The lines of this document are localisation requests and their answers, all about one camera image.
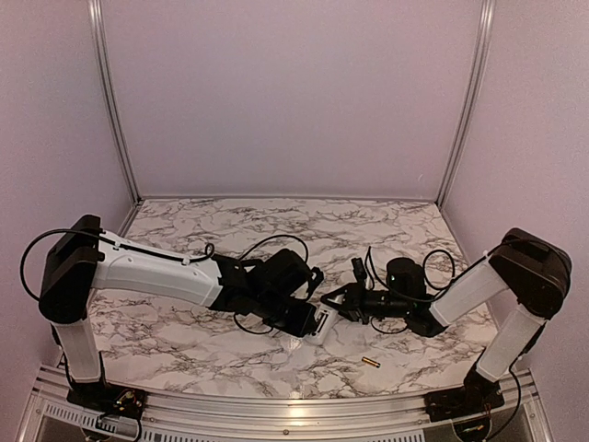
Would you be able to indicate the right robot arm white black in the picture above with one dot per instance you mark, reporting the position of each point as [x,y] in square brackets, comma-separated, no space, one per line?
[537,273]

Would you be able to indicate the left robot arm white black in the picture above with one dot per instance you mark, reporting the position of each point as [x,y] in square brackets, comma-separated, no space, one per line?
[87,258]

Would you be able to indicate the left rear aluminium post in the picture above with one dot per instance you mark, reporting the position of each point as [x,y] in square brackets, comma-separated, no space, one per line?
[95,11]

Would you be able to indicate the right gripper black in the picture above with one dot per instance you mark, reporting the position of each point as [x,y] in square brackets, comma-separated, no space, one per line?
[352,305]

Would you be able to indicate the front aluminium frame rail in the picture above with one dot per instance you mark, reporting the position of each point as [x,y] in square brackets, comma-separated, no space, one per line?
[174,416]

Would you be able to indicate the right rear aluminium post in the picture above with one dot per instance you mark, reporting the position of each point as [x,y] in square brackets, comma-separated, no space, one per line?
[474,85]

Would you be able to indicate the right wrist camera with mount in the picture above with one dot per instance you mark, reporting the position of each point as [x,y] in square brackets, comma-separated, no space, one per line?
[359,272]

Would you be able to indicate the gold battery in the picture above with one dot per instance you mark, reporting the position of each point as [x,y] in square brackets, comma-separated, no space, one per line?
[370,362]

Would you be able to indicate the aluminium post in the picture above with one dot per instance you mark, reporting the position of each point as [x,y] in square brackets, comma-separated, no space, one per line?
[474,85]
[95,11]

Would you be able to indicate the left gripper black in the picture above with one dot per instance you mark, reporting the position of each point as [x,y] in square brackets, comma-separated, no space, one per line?
[304,325]

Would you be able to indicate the white remote control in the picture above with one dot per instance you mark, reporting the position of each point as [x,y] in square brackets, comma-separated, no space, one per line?
[325,318]

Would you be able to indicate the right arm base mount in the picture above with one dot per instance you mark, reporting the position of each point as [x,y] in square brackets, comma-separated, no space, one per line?
[463,401]

